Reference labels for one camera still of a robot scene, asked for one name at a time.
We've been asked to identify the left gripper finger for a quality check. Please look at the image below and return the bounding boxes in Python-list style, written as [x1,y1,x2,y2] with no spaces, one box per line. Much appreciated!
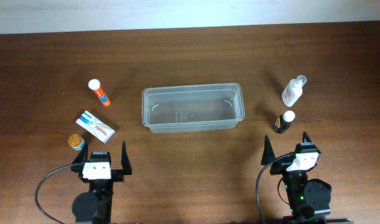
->
[121,141,132,175]
[72,143,88,164]

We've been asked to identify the small jar gold lid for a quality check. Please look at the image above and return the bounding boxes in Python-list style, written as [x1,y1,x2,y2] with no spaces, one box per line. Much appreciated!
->
[68,134,86,151]

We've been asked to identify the dark bottle white cap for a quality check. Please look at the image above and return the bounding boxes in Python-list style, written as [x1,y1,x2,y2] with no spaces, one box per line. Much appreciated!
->
[274,110,295,134]

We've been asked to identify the white spray bottle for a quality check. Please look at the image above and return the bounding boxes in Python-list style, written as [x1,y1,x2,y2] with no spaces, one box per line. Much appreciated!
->
[282,75,307,107]

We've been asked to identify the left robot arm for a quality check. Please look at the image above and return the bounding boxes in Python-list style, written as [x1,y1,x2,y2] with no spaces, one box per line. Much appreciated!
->
[71,142,132,224]

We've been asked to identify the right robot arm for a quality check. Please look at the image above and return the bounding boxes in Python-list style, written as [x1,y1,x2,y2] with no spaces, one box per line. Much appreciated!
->
[256,132,350,224]

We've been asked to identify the clear plastic container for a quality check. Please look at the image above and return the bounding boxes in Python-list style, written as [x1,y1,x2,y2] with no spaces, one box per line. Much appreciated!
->
[142,83,246,133]

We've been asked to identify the white Panadol medicine box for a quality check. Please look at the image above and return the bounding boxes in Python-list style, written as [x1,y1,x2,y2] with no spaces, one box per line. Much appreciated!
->
[76,110,115,143]

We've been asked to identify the orange tube white cap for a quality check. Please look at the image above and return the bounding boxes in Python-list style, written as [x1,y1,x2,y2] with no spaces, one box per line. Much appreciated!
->
[88,79,111,106]

